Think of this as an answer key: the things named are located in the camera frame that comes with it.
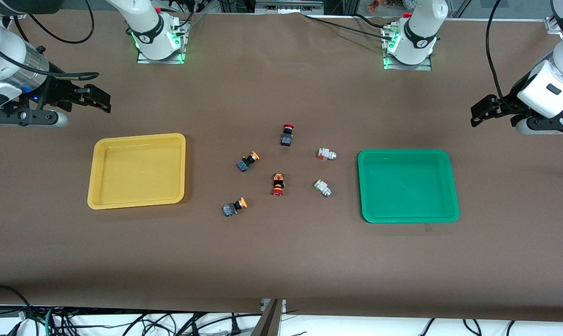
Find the yellow push button blue base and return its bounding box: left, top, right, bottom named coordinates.
left=236, top=151, right=260, bottom=173
left=222, top=197, right=248, bottom=217

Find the yellow plastic tray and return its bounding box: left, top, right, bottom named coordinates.
left=87, top=133, right=187, bottom=210

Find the green plastic tray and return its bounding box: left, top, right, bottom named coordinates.
left=357, top=149, right=460, bottom=224

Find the brown table cover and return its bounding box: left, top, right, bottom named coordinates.
left=0, top=10, right=563, bottom=322

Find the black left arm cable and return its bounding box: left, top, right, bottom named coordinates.
left=485, top=0, right=517, bottom=104

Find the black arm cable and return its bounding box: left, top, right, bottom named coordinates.
left=0, top=0, right=100, bottom=81
left=485, top=0, right=517, bottom=104

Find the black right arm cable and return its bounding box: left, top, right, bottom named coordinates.
left=0, top=0, right=100, bottom=81

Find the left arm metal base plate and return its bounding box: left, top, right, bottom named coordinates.
left=382, top=23, right=433, bottom=71

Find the black cable to base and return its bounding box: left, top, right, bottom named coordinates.
left=302, top=13, right=401, bottom=39

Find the black floor cable loop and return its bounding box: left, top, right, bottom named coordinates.
left=0, top=284, right=35, bottom=336

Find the grey metal rail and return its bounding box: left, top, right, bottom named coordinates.
left=255, top=0, right=325, bottom=15

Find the green floor cable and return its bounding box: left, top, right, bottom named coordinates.
left=43, top=306, right=56, bottom=336

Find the aluminium frame post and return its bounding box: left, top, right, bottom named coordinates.
left=251, top=299, right=287, bottom=336

